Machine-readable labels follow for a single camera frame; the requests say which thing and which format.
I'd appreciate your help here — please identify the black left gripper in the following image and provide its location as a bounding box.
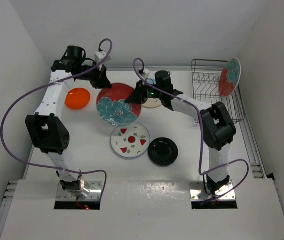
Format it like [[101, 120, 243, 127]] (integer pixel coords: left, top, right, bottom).
[[75, 60, 111, 89]]

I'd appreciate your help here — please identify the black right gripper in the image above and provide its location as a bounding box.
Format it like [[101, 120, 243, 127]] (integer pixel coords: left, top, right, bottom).
[[127, 79, 164, 104]]

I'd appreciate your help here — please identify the beige blue leaf plate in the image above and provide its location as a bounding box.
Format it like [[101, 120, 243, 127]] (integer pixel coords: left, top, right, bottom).
[[141, 77, 163, 109]]

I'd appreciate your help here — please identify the red teal floral plate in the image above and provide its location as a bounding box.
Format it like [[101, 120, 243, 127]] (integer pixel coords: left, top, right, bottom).
[[96, 83, 142, 127], [219, 58, 242, 97]]

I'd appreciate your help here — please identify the orange plate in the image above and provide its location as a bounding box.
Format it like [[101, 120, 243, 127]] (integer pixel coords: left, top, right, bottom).
[[65, 87, 91, 110]]

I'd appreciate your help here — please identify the white watermelon pattern plate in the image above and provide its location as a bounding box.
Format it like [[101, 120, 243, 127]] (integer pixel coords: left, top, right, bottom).
[[110, 122, 151, 159]]

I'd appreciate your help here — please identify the black plate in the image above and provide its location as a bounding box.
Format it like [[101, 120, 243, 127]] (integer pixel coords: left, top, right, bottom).
[[147, 137, 179, 167]]

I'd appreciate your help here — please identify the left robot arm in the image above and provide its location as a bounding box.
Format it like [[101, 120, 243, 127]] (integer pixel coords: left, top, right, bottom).
[[25, 46, 111, 200]]

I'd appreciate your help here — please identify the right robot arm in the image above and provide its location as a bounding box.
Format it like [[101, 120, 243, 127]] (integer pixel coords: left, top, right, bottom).
[[132, 70, 237, 196]]

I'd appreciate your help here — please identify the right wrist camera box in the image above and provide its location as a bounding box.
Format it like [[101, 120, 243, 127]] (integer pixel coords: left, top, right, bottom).
[[138, 68, 150, 79]]

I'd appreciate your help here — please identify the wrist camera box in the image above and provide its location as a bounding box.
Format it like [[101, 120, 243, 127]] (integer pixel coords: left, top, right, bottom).
[[138, 68, 150, 79], [94, 51, 107, 65]]

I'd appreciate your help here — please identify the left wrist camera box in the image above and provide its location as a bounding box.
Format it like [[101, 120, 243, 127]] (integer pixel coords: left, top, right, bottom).
[[94, 51, 107, 65]]

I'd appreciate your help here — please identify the wire dish rack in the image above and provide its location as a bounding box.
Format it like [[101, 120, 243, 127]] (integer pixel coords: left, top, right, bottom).
[[191, 58, 246, 124]]

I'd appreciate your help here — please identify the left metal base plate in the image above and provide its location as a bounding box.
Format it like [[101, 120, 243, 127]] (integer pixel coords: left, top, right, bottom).
[[56, 180, 103, 202]]

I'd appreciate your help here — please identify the metal base plate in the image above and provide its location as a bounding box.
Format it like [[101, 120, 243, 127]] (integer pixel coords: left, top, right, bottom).
[[56, 180, 103, 202], [189, 180, 236, 201]]

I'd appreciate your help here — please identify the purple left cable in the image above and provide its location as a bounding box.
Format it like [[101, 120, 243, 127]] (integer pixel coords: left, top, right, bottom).
[[0, 38, 114, 201]]

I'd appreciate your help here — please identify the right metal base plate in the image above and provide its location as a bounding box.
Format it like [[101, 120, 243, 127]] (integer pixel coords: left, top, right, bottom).
[[189, 180, 236, 201]]

